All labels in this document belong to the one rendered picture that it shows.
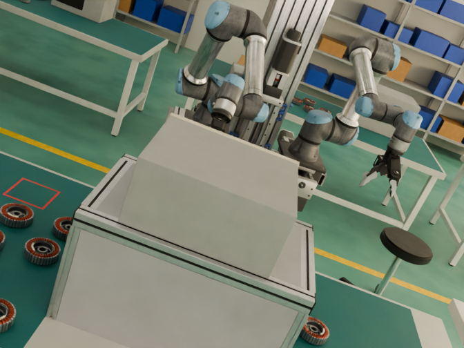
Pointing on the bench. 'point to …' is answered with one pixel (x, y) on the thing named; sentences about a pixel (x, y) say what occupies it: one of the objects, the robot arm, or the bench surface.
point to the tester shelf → (291, 282)
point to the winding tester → (213, 195)
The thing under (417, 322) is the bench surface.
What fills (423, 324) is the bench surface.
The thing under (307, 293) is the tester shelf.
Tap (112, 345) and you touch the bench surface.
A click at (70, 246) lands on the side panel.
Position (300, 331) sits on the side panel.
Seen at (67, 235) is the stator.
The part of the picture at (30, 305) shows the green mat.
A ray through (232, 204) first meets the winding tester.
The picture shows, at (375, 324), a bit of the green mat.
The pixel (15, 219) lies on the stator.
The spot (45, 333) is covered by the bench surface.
